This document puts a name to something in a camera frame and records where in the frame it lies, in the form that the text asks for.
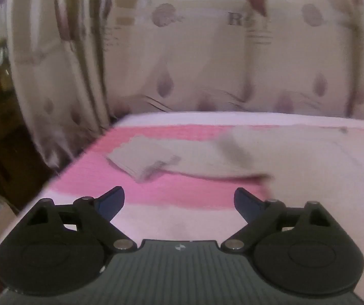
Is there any dark wooden cabinet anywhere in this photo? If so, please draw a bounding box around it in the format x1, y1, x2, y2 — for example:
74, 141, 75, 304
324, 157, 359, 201
0, 92, 58, 212

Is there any beige small sweater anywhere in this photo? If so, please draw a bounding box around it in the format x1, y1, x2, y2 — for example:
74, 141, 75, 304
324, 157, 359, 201
106, 125, 364, 229

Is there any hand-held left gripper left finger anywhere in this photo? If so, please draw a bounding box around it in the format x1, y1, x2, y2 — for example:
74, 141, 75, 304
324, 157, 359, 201
22, 186, 137, 254

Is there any pink checked bed sheet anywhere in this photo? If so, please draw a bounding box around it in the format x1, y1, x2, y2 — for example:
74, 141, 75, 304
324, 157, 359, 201
0, 111, 364, 261

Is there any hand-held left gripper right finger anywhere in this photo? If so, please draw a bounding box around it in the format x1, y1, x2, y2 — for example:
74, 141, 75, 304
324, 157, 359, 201
221, 187, 339, 254

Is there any beige leaf print curtain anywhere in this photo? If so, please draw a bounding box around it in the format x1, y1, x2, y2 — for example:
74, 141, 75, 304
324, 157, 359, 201
0, 0, 364, 170

